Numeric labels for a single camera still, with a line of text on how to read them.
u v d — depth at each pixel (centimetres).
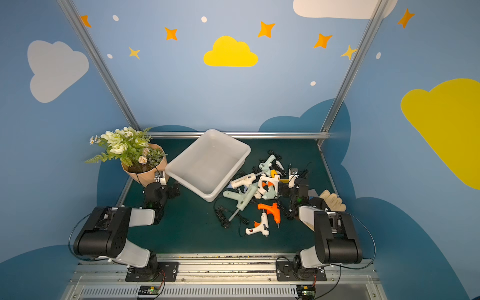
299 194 72
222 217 88
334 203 93
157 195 73
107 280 100
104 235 45
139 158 87
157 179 80
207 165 114
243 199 91
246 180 98
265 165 106
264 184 101
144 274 68
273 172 102
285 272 74
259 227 85
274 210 91
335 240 45
